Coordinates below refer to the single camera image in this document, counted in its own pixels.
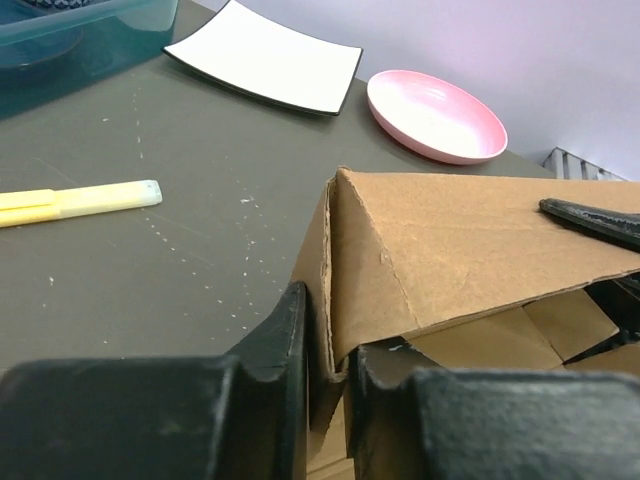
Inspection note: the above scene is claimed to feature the teal plastic bin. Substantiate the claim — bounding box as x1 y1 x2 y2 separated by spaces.
1 1 178 119

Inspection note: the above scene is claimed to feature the white square plate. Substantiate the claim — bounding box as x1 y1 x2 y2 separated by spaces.
163 1 363 116

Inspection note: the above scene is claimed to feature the brown cardboard box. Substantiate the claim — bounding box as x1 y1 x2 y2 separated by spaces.
292 168 639 479

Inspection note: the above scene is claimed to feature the dark blue patterned bowl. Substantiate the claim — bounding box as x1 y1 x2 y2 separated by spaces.
1 1 102 72

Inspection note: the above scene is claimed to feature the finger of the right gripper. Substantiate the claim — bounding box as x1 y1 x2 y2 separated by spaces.
539 198 639 252
565 273 639 365

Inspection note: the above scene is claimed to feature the plain pink plate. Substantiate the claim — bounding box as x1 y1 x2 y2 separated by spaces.
366 70 508 165

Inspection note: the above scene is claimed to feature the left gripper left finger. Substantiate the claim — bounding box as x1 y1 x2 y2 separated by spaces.
1 282 307 479

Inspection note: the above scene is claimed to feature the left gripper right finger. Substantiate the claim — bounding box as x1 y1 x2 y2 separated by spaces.
347 342 639 479

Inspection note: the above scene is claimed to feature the yellow highlighter pen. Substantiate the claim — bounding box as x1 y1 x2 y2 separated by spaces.
1 180 163 228

